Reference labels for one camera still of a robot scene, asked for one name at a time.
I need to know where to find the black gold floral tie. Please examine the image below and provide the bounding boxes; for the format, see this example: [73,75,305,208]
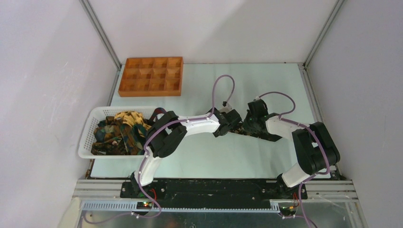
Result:
[230,123,282,142]

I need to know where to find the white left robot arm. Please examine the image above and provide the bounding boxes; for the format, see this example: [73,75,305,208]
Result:
[131,108,241,198]

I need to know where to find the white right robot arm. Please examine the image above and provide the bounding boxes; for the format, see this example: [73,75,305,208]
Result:
[242,99,340,199]

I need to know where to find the dark red striped tie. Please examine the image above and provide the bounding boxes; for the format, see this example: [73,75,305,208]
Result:
[148,107,167,122]

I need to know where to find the wooden compartment tray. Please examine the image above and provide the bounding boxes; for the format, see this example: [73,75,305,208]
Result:
[118,57,183,97]

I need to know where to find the green gold patterned tie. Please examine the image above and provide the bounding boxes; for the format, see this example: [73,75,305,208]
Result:
[91,111,155,155]

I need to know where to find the white plastic basket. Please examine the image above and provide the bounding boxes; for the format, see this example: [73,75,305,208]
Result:
[77,106,157,159]

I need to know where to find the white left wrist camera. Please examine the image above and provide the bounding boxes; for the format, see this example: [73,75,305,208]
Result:
[219,101,232,113]

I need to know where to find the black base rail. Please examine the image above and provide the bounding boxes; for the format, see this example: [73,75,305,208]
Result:
[120,178,307,209]

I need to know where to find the aluminium frame rail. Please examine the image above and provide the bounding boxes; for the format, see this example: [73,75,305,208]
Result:
[73,178,358,213]

